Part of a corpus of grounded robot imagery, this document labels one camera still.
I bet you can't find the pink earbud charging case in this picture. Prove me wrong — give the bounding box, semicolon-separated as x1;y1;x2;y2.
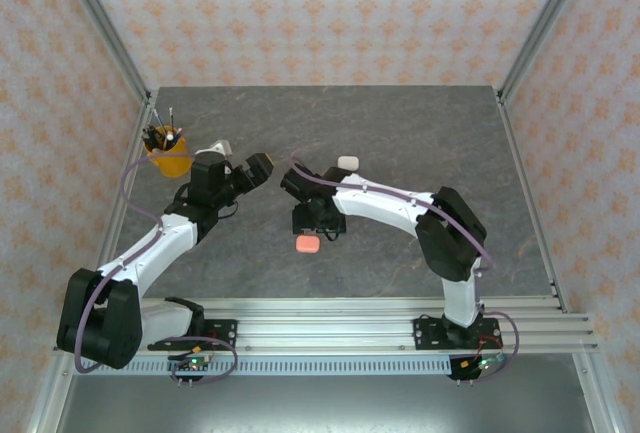
294;235;321;256

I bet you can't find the yellow metal pen bucket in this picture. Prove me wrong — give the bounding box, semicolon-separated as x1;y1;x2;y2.
144;125;194;179

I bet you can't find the grey metal panel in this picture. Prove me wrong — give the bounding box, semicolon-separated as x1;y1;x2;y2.
54;375;601;433

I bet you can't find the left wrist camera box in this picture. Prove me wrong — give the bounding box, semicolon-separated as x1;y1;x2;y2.
193;138;235;160

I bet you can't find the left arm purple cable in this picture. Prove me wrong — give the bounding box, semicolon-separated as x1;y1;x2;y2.
73;152;239;388

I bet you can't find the aluminium table side rail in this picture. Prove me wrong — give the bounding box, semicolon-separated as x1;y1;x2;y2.
79;95;157;317
494;91;572;314

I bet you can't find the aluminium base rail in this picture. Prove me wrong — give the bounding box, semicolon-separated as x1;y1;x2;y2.
52;296;601;355

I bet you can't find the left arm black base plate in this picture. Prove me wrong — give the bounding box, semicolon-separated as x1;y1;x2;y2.
147;318;239;352

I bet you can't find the grey slotted cable duct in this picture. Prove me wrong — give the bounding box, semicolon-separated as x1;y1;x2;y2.
74;357;504;377

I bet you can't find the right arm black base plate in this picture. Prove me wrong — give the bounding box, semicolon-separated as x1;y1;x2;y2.
413;316;501;352

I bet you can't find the aluminium frame post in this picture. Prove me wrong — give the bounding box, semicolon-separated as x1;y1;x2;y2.
497;0;585;104
53;0;152;104
27;352;76;433
572;352;624;433

